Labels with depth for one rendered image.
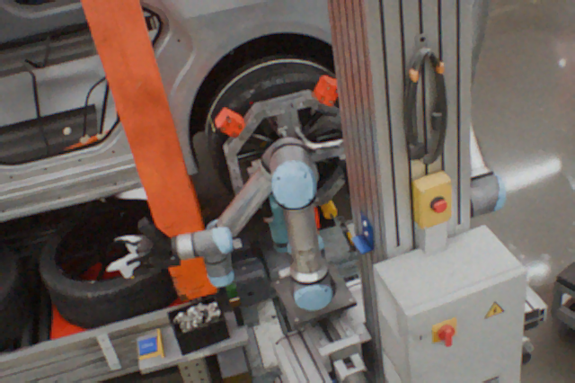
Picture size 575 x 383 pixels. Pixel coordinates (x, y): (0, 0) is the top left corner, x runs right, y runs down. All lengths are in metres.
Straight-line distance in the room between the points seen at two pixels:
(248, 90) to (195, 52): 0.26
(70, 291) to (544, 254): 2.21
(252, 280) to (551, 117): 2.32
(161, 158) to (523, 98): 2.92
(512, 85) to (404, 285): 3.31
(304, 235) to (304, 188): 0.18
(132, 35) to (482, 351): 1.38
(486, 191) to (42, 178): 1.81
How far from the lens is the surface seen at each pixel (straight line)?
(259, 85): 2.98
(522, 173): 4.34
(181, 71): 3.07
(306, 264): 2.20
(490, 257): 2.01
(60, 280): 3.38
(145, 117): 2.53
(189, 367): 3.04
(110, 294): 3.24
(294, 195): 2.00
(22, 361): 3.34
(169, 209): 2.74
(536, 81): 5.17
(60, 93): 3.95
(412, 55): 1.71
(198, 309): 2.92
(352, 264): 3.55
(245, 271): 3.26
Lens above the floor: 2.61
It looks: 37 degrees down
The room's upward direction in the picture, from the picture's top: 10 degrees counter-clockwise
